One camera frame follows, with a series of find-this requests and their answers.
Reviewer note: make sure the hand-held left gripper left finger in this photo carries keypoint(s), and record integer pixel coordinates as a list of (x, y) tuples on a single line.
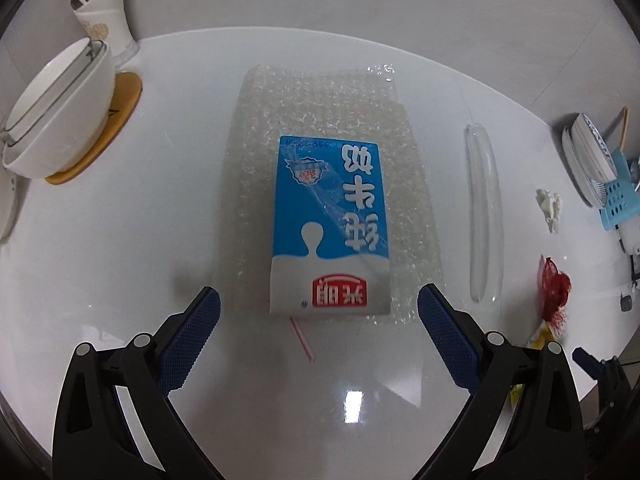
[(192, 335)]

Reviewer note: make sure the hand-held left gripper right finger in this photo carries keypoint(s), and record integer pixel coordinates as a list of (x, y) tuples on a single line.
[(446, 335)]

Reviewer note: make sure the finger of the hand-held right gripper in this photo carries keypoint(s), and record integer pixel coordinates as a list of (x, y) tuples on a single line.
[(595, 367)]

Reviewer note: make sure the blue white milk carton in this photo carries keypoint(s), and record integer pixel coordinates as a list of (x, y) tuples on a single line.
[(325, 230)]

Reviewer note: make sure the white tissue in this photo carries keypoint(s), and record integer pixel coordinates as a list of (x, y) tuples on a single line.
[(549, 207)]

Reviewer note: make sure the yellow white snack packet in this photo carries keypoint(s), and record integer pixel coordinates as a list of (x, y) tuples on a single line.
[(542, 336)]

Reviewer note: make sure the red mesh net bag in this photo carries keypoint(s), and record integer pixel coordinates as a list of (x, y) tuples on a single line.
[(555, 290)]

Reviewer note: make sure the red white striped straw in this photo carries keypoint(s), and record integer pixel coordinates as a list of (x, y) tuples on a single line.
[(301, 339)]

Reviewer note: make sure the clear plastic tube case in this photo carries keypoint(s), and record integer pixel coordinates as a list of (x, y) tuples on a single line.
[(482, 210)]

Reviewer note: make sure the blue utensil holder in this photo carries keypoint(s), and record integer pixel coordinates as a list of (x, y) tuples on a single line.
[(620, 205)]

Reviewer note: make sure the blue striped plate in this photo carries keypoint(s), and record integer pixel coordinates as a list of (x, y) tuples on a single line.
[(575, 170)]

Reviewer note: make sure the white bowl with chopsticks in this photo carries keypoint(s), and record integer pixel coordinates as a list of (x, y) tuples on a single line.
[(7, 207)]

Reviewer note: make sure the floral patterned bowl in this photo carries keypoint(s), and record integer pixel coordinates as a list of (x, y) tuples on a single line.
[(600, 142)]

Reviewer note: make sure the round wooden coaster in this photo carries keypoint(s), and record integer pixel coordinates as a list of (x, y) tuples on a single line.
[(117, 110)]

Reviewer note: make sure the large white bowl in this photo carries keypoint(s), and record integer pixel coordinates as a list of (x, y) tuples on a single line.
[(70, 130)]

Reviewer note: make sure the light wooden chopsticks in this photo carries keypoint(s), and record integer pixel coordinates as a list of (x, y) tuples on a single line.
[(623, 127)]

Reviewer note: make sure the clear bubble wrap sheet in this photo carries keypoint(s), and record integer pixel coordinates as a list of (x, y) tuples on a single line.
[(320, 105)]

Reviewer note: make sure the white bowl black rim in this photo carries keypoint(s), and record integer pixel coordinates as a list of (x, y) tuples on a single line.
[(55, 77)]

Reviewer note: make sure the white paper cup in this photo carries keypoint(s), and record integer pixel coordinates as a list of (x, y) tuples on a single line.
[(107, 25)]

